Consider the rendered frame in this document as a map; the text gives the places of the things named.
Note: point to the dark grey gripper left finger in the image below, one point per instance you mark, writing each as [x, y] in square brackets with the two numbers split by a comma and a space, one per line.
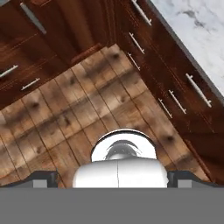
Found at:
[43, 177]

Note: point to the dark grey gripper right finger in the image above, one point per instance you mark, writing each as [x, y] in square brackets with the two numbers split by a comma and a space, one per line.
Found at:
[183, 176]

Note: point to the dark wooden drawer cabinet run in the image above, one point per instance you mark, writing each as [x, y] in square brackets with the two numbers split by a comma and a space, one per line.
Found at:
[163, 73]

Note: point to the dark wooden cupboard run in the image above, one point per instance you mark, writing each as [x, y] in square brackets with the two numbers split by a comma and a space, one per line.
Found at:
[43, 49]

